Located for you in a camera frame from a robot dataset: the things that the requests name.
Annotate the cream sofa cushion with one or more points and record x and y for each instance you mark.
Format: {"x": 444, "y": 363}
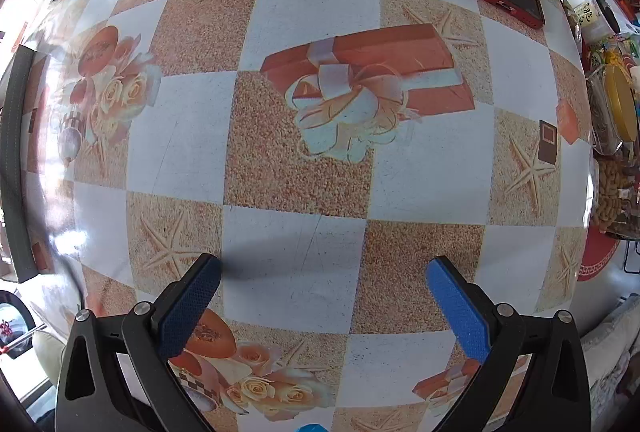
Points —
{"x": 610, "y": 352}

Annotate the jar with yellow lid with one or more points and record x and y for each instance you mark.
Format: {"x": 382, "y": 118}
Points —
{"x": 617, "y": 106}

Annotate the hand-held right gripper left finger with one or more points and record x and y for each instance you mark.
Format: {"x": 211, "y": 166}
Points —
{"x": 192, "y": 302}

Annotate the blue cloth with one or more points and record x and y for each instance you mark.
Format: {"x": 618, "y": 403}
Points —
{"x": 314, "y": 428}

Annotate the printed checkered tablecloth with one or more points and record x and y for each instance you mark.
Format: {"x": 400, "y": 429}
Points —
{"x": 310, "y": 222}

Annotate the red round mat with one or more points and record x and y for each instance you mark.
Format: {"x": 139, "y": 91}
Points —
{"x": 600, "y": 257}

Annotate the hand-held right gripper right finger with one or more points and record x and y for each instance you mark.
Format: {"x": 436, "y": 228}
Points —
{"x": 457, "y": 307}

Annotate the clear bag of peanuts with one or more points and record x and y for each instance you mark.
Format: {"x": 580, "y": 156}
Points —
{"x": 615, "y": 202}

